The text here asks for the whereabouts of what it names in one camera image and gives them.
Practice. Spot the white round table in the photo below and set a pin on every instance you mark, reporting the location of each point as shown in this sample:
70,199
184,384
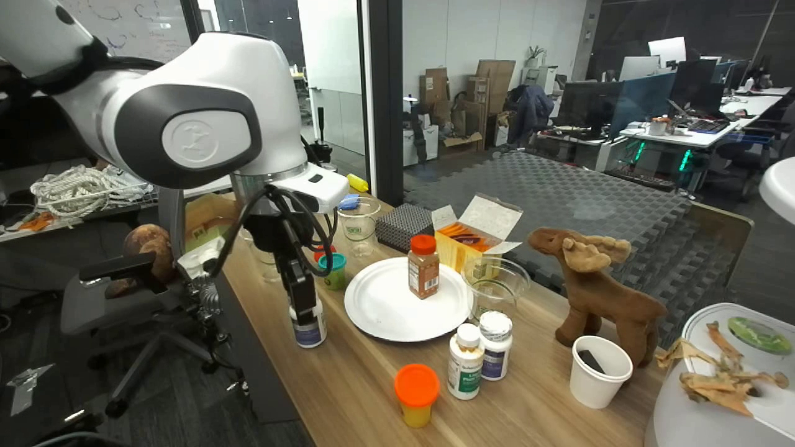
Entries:
780,190

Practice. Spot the lit computer monitor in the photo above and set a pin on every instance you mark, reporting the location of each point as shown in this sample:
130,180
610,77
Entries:
666,51

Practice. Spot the white paper plate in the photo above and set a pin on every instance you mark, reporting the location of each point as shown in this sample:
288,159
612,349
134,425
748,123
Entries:
389,312

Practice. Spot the orange-capped brown spice bottle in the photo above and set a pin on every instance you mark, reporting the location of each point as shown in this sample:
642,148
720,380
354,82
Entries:
424,268

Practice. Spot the white office desk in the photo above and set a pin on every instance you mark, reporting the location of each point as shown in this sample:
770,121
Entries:
687,133

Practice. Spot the brown round plush toy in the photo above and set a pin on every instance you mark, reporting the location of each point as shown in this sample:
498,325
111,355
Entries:
149,250

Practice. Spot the brown moose plush toy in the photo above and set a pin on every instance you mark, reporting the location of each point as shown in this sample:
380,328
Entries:
599,298

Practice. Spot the black computer monitor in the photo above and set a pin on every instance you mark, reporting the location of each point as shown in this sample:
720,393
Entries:
586,104

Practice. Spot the yellow open tea box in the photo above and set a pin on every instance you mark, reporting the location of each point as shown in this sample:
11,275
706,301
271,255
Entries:
462,244

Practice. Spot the brown cardboard box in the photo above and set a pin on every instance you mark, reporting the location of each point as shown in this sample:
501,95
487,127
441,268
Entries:
494,87
436,91

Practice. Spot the tan wood scraps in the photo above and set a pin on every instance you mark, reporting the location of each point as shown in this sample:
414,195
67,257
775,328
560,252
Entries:
720,386

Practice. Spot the white paper scrap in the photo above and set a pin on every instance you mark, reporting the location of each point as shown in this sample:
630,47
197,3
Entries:
29,389

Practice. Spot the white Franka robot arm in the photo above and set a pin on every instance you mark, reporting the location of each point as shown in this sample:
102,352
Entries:
165,107

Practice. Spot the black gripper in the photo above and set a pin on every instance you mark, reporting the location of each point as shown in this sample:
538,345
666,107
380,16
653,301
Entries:
276,226

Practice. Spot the grey office chair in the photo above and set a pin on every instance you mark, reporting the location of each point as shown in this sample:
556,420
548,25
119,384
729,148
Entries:
114,307

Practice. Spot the white pill bottle green label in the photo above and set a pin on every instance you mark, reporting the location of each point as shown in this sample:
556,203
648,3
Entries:
466,369

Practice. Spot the grey patterned box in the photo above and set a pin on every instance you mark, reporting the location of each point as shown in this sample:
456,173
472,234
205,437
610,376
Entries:
400,225

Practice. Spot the black vertical pole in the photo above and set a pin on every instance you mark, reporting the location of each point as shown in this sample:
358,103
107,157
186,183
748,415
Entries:
189,16

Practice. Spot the tan wrist-mounted block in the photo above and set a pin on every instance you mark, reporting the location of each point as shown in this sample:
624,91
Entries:
202,257

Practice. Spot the clear plastic cup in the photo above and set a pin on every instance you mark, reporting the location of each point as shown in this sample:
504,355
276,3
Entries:
358,226
498,287

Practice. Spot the small black object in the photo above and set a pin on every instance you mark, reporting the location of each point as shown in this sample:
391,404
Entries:
593,360

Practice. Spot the white paper cup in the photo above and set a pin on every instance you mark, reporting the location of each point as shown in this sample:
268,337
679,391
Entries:
597,386

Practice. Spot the green flat round object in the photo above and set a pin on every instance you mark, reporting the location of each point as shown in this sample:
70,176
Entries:
760,337

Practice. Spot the white plastic bin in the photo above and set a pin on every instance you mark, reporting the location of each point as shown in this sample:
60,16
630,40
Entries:
712,422

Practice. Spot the white pill bottle blue label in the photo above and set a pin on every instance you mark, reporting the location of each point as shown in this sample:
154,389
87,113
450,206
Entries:
308,337
494,352

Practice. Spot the blue cloth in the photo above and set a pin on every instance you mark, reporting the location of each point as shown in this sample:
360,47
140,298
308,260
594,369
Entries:
348,203

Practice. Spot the dark foam floor mat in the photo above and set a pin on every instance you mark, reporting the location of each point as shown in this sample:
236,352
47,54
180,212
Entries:
579,199

